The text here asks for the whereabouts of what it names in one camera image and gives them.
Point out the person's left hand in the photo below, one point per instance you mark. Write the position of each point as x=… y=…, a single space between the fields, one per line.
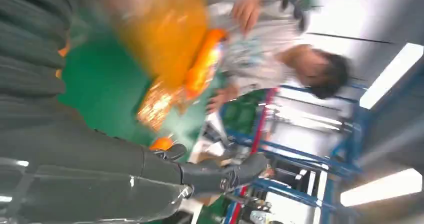
x=221 y=99

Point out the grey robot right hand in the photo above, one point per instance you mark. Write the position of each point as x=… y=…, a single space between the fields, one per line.
x=82 y=169

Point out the person's right hand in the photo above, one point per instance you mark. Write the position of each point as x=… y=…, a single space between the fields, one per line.
x=245 y=13

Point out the ribbed grey robot right arm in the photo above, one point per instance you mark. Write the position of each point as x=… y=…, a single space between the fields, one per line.
x=30 y=33

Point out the green crate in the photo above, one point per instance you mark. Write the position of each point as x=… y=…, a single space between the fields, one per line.
x=242 y=113

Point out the orange plastic bottle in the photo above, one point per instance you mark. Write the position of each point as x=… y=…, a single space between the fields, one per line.
x=63 y=51
x=161 y=143
x=205 y=63

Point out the red metal bar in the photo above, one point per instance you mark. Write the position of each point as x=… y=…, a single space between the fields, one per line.
x=261 y=123

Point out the person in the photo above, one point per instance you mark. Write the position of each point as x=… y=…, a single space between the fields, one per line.
x=265 y=56

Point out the blue metal rack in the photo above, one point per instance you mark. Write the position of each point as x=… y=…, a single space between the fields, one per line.
x=285 y=190

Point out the white ceiling light panel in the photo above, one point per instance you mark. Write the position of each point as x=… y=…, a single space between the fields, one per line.
x=392 y=74
x=381 y=187

